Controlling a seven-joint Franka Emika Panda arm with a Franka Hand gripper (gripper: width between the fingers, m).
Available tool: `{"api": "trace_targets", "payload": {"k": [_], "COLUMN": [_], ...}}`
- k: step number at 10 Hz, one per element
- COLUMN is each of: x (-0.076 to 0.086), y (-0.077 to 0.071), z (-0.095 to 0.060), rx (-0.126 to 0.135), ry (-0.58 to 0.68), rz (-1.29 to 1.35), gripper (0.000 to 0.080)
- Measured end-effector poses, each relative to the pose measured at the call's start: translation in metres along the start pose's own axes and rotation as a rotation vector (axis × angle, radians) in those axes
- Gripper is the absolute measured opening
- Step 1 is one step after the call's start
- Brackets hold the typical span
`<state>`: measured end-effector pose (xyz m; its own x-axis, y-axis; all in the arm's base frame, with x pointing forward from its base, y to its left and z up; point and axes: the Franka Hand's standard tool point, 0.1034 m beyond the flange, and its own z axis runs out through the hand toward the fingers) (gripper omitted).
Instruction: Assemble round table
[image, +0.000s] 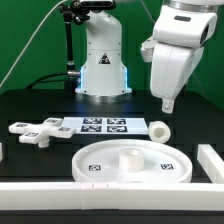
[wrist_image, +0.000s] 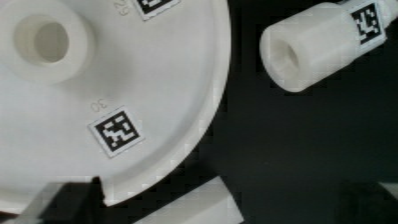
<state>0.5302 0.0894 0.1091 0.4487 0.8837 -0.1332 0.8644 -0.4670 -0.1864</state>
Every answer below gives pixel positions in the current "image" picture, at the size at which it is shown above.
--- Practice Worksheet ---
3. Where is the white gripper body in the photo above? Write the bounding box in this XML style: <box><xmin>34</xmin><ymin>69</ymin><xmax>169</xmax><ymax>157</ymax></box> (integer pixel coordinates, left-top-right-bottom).
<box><xmin>150</xmin><ymin>43</ymin><xmax>204</xmax><ymax>100</ymax></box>

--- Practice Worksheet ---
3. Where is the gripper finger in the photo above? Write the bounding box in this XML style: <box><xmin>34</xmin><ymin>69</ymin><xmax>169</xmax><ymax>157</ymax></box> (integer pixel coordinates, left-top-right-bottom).
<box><xmin>162</xmin><ymin>99</ymin><xmax>174</xmax><ymax>114</ymax></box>

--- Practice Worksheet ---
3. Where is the white round table top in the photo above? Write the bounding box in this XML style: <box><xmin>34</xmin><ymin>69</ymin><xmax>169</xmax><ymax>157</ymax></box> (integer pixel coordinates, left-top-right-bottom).
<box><xmin>72</xmin><ymin>139</ymin><xmax>193</xmax><ymax>183</ymax></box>

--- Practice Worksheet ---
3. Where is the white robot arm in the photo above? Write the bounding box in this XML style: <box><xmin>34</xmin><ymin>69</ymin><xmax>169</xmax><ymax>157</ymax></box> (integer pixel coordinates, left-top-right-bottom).
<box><xmin>78</xmin><ymin>0</ymin><xmax>224</xmax><ymax>113</ymax></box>

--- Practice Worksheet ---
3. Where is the white right fence bar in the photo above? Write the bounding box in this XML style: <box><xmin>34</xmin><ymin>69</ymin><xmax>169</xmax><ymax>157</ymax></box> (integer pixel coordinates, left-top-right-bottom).
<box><xmin>197</xmin><ymin>144</ymin><xmax>224</xmax><ymax>184</ymax></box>

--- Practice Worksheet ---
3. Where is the white fence bar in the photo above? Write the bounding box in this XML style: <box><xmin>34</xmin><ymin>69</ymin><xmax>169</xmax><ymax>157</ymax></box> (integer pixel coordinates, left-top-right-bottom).
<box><xmin>0</xmin><ymin>143</ymin><xmax>3</xmax><ymax>162</ymax></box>
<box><xmin>197</xmin><ymin>144</ymin><xmax>224</xmax><ymax>184</ymax></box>
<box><xmin>0</xmin><ymin>182</ymin><xmax>224</xmax><ymax>211</ymax></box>

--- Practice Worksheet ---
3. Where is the white marker sheet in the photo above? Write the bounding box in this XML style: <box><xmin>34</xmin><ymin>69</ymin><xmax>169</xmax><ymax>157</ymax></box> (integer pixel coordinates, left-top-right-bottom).
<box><xmin>62</xmin><ymin>117</ymin><xmax>148</xmax><ymax>135</ymax></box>

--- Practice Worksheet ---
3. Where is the white cross-shaped table base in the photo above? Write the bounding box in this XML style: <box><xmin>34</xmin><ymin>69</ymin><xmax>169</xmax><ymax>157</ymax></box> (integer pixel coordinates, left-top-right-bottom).
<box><xmin>8</xmin><ymin>118</ymin><xmax>76</xmax><ymax>148</ymax></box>

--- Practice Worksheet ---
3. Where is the white left fence bar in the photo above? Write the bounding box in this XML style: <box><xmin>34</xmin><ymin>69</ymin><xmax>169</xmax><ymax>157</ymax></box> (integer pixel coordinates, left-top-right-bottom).
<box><xmin>0</xmin><ymin>143</ymin><xmax>3</xmax><ymax>162</ymax></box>

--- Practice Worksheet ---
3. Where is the white front fence bar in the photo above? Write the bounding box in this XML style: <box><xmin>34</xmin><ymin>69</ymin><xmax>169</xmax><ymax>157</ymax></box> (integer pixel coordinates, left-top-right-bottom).
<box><xmin>0</xmin><ymin>182</ymin><xmax>224</xmax><ymax>211</ymax></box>

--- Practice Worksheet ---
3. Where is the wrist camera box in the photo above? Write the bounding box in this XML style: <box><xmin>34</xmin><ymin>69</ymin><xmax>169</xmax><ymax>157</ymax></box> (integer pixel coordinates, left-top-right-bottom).
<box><xmin>140</xmin><ymin>37</ymin><xmax>157</xmax><ymax>62</ymax></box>

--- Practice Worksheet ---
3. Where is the black camera on mount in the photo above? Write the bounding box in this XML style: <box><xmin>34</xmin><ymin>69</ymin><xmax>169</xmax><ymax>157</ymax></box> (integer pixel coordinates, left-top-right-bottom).
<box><xmin>73</xmin><ymin>0</ymin><xmax>116</xmax><ymax>10</ymax></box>

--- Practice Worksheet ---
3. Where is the white cable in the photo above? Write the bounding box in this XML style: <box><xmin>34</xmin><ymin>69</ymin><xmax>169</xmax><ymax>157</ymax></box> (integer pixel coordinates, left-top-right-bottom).
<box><xmin>0</xmin><ymin>0</ymin><xmax>68</xmax><ymax>88</ymax></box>

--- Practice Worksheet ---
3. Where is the black cable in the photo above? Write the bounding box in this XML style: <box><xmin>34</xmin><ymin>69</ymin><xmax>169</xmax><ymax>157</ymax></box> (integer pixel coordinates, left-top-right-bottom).
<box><xmin>25</xmin><ymin>72</ymin><xmax>71</xmax><ymax>90</ymax></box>

